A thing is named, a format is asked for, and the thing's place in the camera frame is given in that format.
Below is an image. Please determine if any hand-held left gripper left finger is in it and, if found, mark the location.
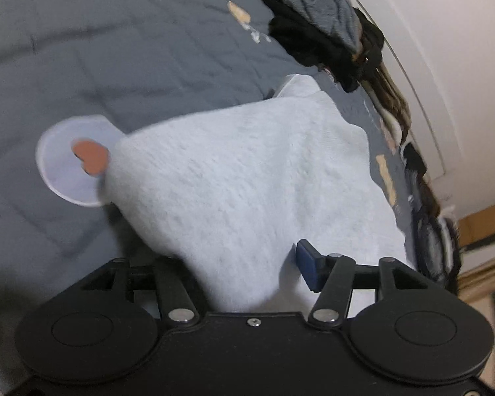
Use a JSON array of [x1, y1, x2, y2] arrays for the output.
[[80, 256, 201, 325]]

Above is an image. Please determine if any grey printed quilt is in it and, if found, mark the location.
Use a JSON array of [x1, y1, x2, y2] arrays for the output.
[[0, 0, 421, 380]]

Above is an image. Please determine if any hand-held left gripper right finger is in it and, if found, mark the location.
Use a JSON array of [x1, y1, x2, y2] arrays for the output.
[[296, 239, 423, 327]]

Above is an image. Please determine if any light grey hoodie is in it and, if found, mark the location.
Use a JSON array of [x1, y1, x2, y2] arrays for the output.
[[99, 74, 418, 319]]

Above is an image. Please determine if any grey fleece garment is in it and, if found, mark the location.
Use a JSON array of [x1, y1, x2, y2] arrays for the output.
[[256, 0, 362, 51]]

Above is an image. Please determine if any stack of folded clothes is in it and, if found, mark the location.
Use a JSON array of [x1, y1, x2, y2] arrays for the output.
[[404, 144, 463, 294]]

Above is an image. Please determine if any black garment pile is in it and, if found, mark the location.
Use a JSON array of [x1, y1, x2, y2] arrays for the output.
[[247, 0, 385, 92]]

